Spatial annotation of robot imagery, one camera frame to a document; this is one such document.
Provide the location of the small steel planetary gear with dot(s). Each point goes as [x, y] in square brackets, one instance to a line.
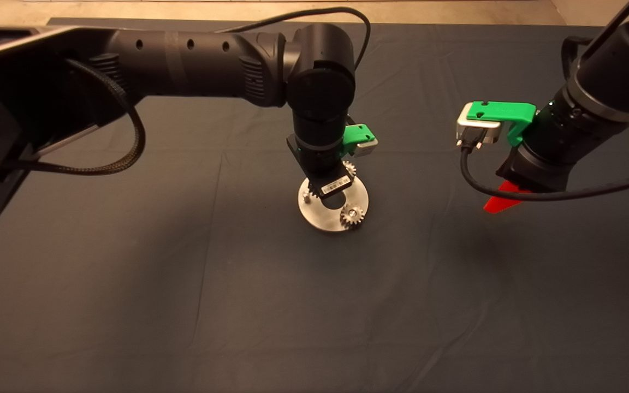
[350, 168]
[346, 218]

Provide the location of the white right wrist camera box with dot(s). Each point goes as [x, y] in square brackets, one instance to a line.
[475, 131]

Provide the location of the green right camera mount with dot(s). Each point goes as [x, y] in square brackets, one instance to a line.
[503, 112]

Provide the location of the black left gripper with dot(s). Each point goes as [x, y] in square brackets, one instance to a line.
[328, 177]

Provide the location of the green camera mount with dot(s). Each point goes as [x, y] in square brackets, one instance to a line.
[503, 112]
[355, 136]

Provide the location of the green left camera mount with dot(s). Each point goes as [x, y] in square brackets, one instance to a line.
[355, 136]

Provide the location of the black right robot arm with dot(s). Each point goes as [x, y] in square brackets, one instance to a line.
[604, 82]

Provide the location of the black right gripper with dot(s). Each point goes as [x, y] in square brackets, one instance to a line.
[535, 172]

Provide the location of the dark grey table cloth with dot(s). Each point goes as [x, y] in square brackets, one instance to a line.
[314, 327]

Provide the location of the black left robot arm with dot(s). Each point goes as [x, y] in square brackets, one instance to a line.
[183, 60]

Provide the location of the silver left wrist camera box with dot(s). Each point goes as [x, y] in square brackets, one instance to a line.
[368, 147]

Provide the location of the round metal carrier plate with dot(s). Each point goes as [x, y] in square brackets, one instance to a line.
[320, 215]

